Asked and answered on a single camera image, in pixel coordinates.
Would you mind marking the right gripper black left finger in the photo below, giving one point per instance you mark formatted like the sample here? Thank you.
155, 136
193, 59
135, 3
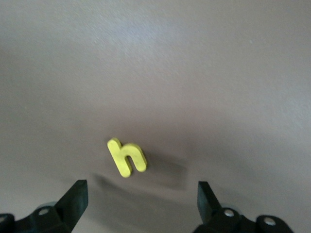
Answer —
60, 218

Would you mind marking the brown table cover sheet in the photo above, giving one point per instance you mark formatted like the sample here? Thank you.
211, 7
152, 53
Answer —
194, 72

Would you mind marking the yellow foam letter h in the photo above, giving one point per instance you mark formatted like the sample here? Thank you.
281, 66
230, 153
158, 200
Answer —
119, 155

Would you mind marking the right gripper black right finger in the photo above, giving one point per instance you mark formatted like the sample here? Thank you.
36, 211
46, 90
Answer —
218, 221

